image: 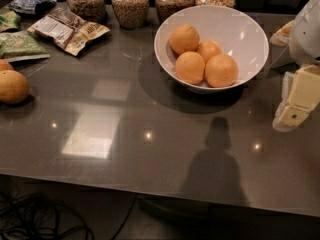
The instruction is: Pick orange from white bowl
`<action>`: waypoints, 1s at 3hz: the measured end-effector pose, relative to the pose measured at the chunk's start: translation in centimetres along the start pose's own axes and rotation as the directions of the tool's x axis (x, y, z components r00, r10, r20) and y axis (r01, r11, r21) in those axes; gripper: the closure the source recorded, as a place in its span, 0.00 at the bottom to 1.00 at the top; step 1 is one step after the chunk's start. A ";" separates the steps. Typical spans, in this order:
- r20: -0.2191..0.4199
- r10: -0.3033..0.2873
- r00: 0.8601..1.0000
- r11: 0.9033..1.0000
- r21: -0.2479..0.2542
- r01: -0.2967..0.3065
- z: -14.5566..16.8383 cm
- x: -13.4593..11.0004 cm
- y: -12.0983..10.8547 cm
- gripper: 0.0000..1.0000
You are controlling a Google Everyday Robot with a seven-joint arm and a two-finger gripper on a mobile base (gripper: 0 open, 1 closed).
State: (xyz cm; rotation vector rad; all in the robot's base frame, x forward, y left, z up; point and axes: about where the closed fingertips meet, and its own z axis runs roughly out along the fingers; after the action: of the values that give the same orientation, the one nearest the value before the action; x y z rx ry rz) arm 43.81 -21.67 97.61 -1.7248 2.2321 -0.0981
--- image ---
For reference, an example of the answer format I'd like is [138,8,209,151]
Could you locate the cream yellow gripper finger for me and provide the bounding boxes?
[273,64,320,132]

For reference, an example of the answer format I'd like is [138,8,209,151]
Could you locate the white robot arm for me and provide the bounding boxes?
[270,0,320,132]

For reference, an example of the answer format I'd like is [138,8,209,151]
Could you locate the tan packet behind arm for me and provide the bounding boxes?
[270,21,294,46]

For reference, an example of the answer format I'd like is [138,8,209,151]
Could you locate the white ceramic bowl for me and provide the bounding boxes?
[154,6,269,94]

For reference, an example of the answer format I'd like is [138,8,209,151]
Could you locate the glass jar of grains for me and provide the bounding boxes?
[155,0,194,23]
[111,0,149,29]

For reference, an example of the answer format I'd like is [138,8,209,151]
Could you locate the glass jar of nuts left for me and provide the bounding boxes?
[66,0,106,22]

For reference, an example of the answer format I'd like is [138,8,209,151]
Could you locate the brown white snack bag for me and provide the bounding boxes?
[28,8,110,56]

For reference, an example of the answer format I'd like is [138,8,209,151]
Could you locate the green snack bag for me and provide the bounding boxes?
[0,31,50,62]

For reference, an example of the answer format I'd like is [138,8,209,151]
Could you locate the blue snack bag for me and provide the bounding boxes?
[7,0,57,15]

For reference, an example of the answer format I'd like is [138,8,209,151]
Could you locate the large orange on table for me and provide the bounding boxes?
[0,70,30,104]

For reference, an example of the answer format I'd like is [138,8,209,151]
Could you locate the partly visible orange at edge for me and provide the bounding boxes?
[0,59,13,71]

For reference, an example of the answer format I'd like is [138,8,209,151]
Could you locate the small green snack packet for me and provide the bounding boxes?
[0,10,21,32]

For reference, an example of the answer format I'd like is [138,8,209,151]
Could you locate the black cables on floor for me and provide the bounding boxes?
[0,190,139,240]

